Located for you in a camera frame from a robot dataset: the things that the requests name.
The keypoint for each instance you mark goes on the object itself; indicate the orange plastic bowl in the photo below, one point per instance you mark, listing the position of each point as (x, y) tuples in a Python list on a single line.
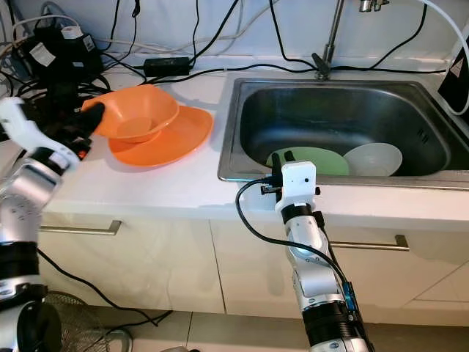
[(139, 106)]

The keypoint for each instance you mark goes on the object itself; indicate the orange plastic plate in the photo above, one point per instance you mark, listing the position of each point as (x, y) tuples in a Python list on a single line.
[(183, 139)]

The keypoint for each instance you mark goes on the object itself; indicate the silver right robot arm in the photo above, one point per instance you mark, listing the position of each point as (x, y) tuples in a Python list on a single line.
[(311, 257)]

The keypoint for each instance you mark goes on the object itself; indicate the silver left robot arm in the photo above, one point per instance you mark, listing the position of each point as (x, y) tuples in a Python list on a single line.
[(37, 205)]

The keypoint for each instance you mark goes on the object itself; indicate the white kitchen cabinet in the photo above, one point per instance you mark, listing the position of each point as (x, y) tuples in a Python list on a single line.
[(190, 271)]

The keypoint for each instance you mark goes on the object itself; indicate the green plate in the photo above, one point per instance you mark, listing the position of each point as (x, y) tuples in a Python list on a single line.
[(326, 158)]

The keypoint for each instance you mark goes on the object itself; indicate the stainless steel sink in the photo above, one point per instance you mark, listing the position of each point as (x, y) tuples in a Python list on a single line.
[(337, 117)]

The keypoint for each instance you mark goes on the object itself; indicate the black labelled charger device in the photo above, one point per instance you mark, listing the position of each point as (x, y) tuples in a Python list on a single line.
[(66, 62)]

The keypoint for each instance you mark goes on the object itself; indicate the white bowl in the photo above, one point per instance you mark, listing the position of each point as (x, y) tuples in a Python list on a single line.
[(372, 160)]

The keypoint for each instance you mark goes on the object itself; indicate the black power adapter brick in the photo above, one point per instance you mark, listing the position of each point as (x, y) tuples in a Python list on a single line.
[(167, 67)]

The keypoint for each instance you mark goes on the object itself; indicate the metal faucet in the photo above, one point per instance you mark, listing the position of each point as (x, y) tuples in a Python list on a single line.
[(322, 68)]

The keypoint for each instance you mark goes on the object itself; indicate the black rectangular device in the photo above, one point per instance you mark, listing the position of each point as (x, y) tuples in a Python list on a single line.
[(454, 81)]

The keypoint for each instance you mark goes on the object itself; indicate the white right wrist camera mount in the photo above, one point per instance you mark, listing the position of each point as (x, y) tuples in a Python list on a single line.
[(299, 183)]

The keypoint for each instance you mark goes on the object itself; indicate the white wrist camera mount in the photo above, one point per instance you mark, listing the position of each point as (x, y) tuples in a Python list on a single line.
[(299, 183), (22, 125)]

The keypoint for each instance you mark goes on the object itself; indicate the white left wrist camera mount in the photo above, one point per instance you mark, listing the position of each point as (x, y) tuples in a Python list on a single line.
[(22, 125)]

